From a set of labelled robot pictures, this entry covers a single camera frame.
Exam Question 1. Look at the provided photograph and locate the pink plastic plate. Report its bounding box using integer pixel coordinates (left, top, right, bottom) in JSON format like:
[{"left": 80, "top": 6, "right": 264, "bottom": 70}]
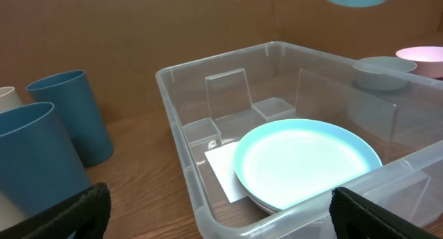
[{"left": 243, "top": 188, "right": 280, "bottom": 214}]

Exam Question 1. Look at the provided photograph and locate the dark blue cup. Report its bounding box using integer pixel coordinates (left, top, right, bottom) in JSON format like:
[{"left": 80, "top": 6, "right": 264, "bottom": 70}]
[
  {"left": 1, "top": 102, "right": 91, "bottom": 217},
  {"left": 26, "top": 70, "right": 114, "bottom": 167}
]

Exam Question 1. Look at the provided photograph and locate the white paper card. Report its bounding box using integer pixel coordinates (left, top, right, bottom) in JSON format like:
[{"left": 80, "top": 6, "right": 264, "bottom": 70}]
[{"left": 205, "top": 142, "right": 247, "bottom": 203}]

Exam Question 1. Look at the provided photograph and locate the light blue plastic plate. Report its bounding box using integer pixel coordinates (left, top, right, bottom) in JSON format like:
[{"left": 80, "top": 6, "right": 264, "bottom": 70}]
[{"left": 233, "top": 118, "right": 383, "bottom": 210}]

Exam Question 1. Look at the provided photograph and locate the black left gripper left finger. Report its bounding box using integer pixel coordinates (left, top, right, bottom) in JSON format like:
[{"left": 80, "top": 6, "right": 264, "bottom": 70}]
[{"left": 1, "top": 182, "right": 111, "bottom": 239}]

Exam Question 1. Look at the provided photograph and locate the dark blue cup near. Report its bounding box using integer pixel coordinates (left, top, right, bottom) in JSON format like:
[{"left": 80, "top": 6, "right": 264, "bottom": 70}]
[{"left": 1, "top": 102, "right": 91, "bottom": 217}]

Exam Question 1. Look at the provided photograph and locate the dark blue cup far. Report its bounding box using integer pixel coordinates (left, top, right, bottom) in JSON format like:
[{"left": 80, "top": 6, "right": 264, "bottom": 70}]
[{"left": 26, "top": 70, "right": 114, "bottom": 167}]

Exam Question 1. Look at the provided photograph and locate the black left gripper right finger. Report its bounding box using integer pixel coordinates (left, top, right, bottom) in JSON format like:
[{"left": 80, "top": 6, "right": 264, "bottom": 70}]
[{"left": 329, "top": 187, "right": 437, "bottom": 239}]

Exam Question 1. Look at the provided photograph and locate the grey plastic bowl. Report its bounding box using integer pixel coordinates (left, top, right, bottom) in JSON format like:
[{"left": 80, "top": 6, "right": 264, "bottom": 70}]
[{"left": 353, "top": 56, "right": 417, "bottom": 91}]

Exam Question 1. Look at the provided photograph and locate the pink plastic bowl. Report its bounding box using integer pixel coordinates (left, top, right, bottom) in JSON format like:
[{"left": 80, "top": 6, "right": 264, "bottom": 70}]
[{"left": 395, "top": 46, "right": 442, "bottom": 79}]

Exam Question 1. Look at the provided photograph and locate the cream cup far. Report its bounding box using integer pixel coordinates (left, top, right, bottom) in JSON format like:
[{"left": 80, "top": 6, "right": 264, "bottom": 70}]
[{"left": 0, "top": 87, "right": 23, "bottom": 113}]

